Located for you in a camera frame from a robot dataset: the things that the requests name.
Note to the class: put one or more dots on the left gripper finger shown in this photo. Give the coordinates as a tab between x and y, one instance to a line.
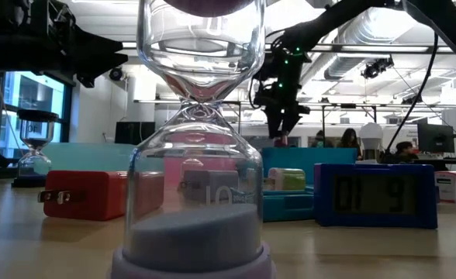
100	62
100	43

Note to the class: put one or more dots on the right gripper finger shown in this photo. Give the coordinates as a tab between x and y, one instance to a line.
273	124
290	122

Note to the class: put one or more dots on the red sand hourglass dark caps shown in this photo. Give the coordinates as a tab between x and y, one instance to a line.
281	141

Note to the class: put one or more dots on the green and white wall charger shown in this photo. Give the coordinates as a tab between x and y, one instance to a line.
292	180

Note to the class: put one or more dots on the blue sand hourglass dark caps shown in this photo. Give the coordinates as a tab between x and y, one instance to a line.
38	115

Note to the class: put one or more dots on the teal digital clock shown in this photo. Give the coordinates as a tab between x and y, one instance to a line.
286	209

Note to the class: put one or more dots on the lavender wall charger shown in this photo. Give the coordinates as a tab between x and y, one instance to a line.
201	185

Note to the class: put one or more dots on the blue digital clock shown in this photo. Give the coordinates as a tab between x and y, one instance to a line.
325	217

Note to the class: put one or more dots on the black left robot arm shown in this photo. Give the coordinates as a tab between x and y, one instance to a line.
11	54

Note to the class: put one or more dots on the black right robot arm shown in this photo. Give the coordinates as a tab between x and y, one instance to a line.
317	29

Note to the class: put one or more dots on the ceiling light strip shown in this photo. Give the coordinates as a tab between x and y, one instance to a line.
131	44
387	49

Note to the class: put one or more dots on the black metal rack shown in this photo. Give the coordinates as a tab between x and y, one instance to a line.
323	124

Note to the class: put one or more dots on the person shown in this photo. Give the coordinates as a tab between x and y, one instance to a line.
350	139
404	149
320	138

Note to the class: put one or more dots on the teal plastic bin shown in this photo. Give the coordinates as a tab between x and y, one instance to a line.
321	162

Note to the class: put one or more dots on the large glass window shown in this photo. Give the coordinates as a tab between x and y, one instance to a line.
34	97

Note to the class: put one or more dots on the white light bulb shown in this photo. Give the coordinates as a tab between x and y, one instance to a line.
371	133

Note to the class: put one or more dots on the translucent pink plastic bin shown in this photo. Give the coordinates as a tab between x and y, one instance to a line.
201	162

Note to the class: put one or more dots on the translucent green plastic bin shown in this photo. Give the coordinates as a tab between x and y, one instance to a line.
88	155

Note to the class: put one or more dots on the black track spotlights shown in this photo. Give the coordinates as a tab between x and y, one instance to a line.
375	69

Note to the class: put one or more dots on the lavender hourglass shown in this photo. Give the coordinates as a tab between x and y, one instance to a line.
193	240

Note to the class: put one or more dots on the black computer monitor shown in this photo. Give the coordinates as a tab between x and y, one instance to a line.
435	138

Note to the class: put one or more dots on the black background desk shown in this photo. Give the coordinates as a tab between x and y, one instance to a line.
437	164

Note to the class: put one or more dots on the round black wall camera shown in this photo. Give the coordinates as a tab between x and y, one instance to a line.
115	73

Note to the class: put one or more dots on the black wall screen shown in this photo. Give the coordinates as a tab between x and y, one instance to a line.
135	133

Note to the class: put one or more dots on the silver ventilation duct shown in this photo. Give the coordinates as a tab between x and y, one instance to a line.
367	35

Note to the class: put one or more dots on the red wall charger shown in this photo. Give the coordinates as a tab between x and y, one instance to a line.
84	193

